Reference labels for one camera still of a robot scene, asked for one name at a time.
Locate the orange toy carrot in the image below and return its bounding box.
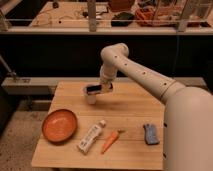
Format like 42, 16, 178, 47
101, 130, 124, 154

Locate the orange bowl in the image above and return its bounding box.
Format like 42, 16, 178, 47
42, 109, 78, 143

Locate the orange tool on workbench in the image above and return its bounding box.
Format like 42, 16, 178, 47
134, 7, 174, 28

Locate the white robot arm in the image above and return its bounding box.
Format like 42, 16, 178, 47
100, 43, 213, 171

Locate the blue sponge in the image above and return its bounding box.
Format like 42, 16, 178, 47
143, 124, 160, 145

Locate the white toothpaste tube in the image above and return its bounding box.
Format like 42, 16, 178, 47
77, 120, 106, 154

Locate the black object on workbench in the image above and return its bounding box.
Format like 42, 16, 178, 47
111, 12, 134, 27

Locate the grey metal clamp stand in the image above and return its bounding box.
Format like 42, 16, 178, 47
0, 54, 32, 84

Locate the wooden background workbench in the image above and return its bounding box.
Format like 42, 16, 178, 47
0, 0, 213, 35

